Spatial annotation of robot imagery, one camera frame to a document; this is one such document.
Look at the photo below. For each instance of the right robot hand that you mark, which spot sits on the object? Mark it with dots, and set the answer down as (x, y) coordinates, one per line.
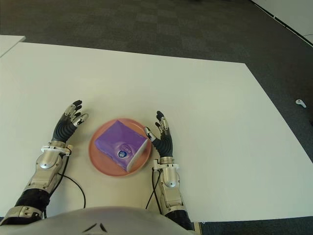
(166, 145)

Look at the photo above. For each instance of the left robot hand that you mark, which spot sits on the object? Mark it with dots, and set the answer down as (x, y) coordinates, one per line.
(63, 128)

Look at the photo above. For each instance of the purple tissue paper pack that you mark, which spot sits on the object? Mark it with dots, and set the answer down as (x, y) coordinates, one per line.
(117, 142)

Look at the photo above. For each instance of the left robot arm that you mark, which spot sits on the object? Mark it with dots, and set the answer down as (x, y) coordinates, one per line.
(47, 161)

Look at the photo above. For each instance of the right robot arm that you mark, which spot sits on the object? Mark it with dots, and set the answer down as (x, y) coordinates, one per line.
(171, 181)

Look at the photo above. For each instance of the pink round plate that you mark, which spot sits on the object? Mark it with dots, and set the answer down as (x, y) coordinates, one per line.
(102, 164)

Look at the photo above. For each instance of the silver robot torso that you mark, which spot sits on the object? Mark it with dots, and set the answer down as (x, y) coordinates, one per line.
(85, 222)

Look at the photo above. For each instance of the white neighbouring table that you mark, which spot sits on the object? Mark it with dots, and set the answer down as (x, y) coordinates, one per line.
(8, 44)

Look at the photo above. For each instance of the white VR controller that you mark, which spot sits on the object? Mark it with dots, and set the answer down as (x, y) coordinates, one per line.
(300, 102)

